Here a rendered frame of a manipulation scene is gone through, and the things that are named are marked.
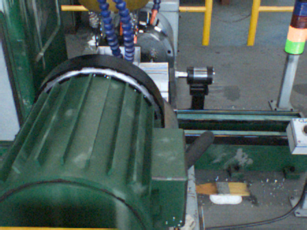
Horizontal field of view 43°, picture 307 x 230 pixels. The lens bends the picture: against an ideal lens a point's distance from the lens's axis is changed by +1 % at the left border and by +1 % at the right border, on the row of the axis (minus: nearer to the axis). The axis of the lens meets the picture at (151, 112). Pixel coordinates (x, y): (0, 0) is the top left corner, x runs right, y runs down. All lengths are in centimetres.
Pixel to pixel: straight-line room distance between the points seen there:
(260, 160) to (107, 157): 87
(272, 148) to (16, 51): 74
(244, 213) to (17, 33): 72
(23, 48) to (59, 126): 53
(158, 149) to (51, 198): 13
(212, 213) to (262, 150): 25
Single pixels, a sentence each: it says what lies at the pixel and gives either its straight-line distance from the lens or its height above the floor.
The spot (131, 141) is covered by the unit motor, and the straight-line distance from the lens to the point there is 41.
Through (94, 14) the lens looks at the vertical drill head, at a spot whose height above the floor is 127.
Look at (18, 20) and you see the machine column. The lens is 90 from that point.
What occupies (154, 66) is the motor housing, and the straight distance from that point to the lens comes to 109.
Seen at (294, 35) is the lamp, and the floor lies 110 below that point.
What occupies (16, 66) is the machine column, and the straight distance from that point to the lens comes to 94.
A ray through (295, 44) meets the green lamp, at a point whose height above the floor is 107.
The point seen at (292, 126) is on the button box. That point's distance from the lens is 96.
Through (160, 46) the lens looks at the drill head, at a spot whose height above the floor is 108.
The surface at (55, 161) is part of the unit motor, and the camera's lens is 36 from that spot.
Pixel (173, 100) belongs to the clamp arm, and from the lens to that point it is 107.
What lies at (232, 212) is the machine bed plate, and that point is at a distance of 108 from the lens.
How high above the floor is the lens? 158
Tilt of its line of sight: 33 degrees down
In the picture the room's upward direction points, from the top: straight up
